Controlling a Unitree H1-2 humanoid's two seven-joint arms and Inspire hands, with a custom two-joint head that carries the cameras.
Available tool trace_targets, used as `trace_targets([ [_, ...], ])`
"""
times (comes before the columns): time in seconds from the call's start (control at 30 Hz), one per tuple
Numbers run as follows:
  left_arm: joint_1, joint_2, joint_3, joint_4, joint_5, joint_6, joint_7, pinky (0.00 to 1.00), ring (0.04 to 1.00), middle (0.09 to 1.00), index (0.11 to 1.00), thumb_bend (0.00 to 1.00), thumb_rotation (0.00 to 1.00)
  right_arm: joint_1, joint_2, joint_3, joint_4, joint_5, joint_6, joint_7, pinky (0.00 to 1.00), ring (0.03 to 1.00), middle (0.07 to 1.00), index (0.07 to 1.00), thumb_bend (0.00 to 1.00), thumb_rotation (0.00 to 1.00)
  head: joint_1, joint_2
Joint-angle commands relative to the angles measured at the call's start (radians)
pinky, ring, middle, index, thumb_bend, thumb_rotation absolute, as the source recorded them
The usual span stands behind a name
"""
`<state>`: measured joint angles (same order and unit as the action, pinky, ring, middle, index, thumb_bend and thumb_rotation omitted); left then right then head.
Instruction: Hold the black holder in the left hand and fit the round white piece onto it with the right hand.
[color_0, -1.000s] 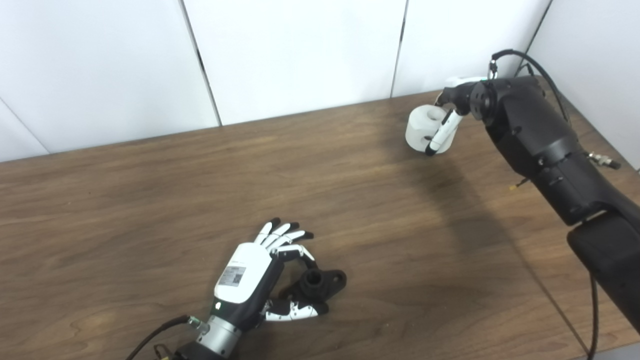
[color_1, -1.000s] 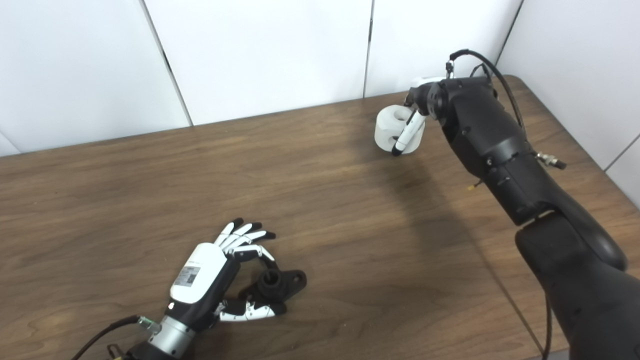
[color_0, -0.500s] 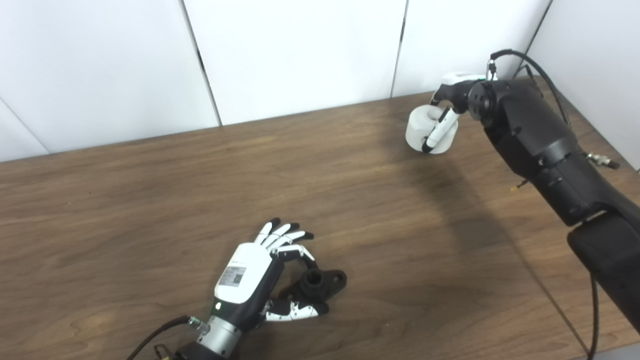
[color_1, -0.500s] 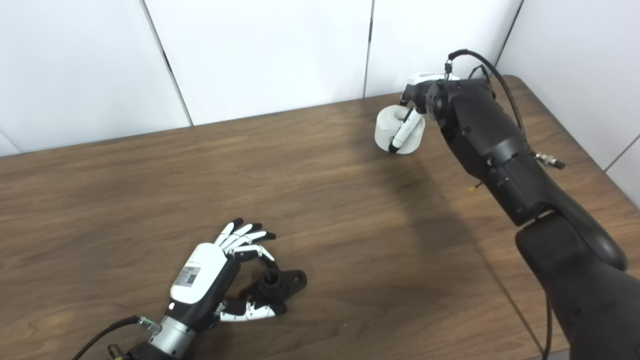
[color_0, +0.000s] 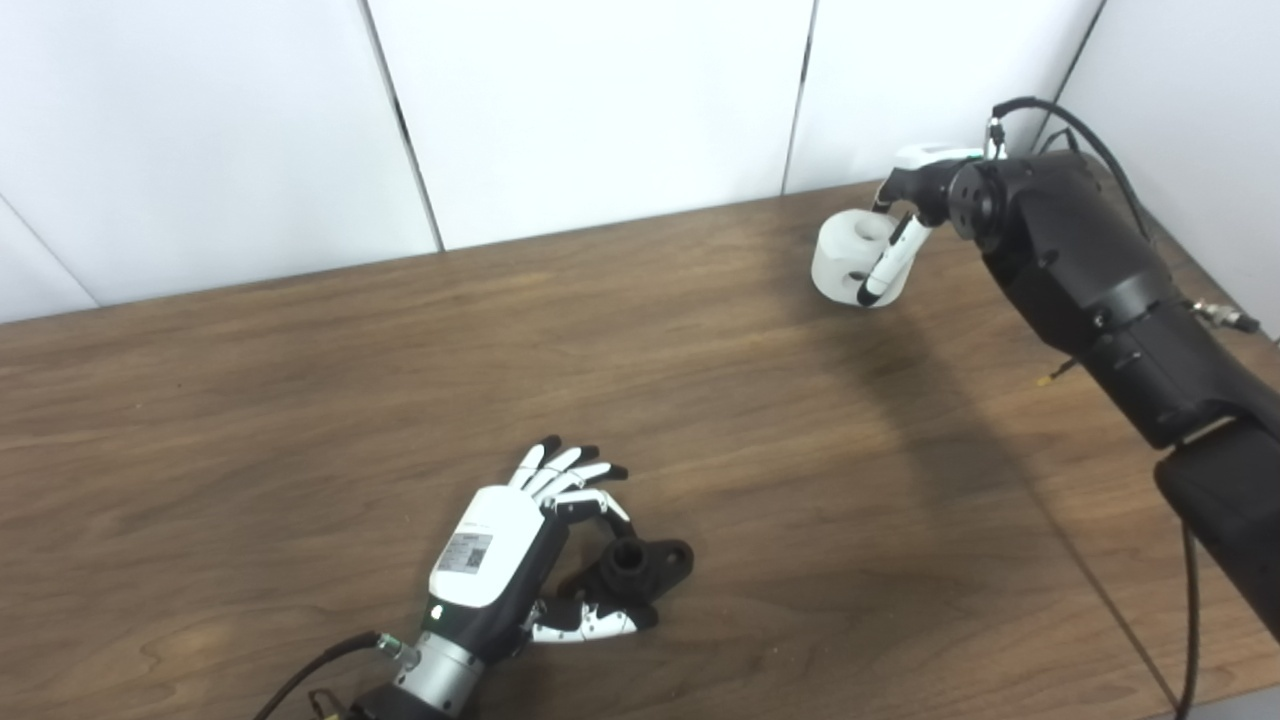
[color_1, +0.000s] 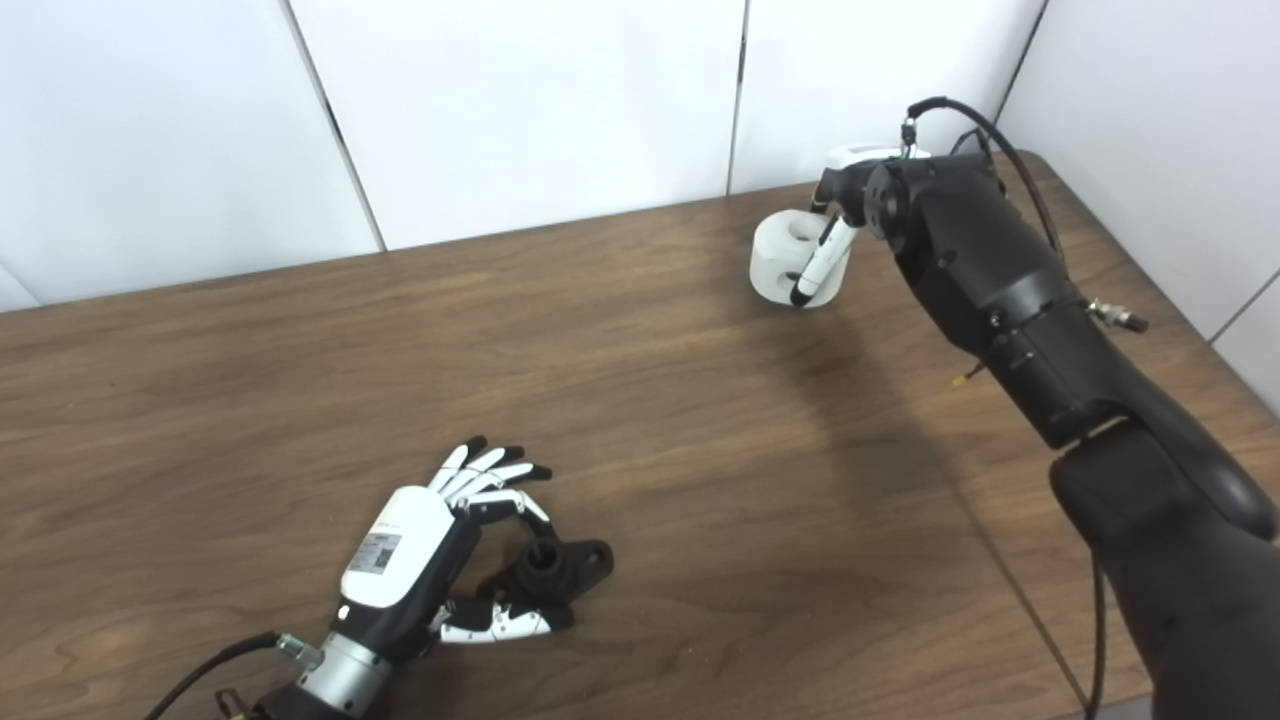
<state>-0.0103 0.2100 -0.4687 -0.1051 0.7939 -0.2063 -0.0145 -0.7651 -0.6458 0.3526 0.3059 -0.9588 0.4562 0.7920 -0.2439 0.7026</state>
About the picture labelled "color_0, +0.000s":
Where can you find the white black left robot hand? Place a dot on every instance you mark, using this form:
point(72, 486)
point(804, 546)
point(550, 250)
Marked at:
point(485, 545)

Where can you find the silver connector plug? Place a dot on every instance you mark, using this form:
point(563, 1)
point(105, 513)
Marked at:
point(1225, 317)

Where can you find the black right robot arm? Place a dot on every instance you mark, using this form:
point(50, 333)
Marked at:
point(1100, 290)

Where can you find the black holder part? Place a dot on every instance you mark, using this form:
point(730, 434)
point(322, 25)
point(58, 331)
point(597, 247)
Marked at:
point(640, 565)

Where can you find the round white piece with holes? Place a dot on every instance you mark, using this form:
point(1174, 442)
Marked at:
point(845, 255)

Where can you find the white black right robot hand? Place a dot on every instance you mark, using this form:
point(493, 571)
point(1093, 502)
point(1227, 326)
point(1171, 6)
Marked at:
point(920, 180)

